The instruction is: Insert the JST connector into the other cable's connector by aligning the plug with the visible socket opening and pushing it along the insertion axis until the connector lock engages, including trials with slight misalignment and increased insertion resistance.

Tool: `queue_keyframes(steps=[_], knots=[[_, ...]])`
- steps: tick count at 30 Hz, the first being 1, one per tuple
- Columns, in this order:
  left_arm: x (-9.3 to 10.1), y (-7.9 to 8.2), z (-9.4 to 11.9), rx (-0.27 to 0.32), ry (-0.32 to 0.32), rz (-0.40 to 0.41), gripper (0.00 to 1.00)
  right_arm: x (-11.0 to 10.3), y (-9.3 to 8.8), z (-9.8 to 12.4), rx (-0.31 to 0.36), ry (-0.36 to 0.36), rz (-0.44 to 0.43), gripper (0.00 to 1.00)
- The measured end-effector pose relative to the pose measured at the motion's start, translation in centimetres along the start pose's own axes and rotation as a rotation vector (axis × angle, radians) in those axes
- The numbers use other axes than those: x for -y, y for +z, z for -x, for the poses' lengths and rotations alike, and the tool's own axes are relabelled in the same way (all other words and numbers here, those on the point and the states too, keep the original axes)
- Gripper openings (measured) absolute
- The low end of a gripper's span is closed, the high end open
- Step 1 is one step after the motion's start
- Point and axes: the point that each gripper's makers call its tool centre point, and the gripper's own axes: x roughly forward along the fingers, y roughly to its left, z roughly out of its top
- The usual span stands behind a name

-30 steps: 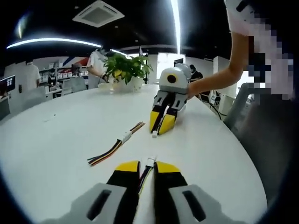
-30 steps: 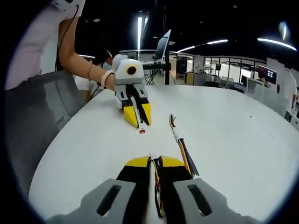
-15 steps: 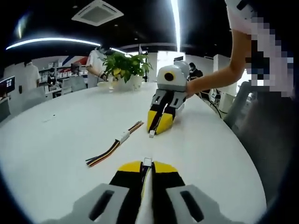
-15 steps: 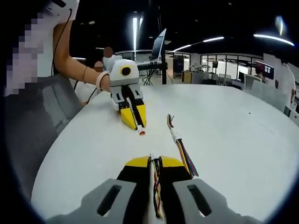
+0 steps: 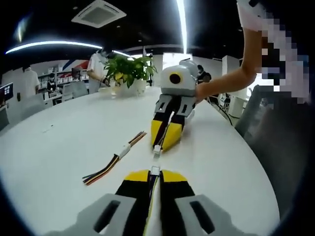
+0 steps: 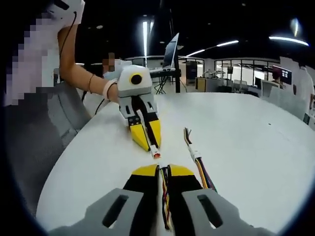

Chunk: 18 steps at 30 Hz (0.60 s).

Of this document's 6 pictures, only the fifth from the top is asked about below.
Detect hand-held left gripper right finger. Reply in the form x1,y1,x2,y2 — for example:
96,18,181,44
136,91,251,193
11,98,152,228
158,169,249,236

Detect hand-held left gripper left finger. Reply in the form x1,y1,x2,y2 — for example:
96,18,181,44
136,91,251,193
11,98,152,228
45,169,151,236

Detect white JST connector with wires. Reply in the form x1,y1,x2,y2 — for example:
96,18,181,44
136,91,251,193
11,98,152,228
124,131,148,154
153,111,178,158

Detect white JST socket with wires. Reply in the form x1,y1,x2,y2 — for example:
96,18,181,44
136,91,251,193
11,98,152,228
144,166,162,236
82,147,128,187

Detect person's right hand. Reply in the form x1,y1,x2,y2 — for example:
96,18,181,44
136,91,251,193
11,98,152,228
195,83,210,104

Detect black tripod stand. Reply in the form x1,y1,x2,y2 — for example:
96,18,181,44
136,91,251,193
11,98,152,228
142,47,155,87

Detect white planter box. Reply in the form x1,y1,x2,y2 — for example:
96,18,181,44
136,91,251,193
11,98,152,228
97,80,149,96

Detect green potted plant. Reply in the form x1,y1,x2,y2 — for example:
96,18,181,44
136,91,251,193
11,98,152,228
103,54,158,89

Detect straight ceiling light strip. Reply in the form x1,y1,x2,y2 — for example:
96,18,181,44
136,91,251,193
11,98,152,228
176,0,189,54

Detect grey office chair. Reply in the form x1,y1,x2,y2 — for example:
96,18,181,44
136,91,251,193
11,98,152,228
234,84,269,141

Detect pale office chair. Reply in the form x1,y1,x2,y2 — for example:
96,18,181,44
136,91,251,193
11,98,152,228
62,81,90,102

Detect person's white shirt sleeve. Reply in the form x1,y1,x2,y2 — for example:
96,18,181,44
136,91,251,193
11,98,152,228
236,0,269,32

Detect shelves with white boxes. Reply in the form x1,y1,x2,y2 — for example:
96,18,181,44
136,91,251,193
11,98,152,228
36,68,90,85

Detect ceiling air conditioner vent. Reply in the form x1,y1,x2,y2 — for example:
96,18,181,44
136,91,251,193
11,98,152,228
71,0,127,29

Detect long curved ceiling light strip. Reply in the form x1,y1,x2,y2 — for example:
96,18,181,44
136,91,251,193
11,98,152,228
5,41,103,55

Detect black floor cables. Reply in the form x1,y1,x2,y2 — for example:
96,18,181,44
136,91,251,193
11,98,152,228
206,95,237,126

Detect wall display screen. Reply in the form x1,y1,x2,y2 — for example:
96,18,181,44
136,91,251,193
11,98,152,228
0,83,14,101

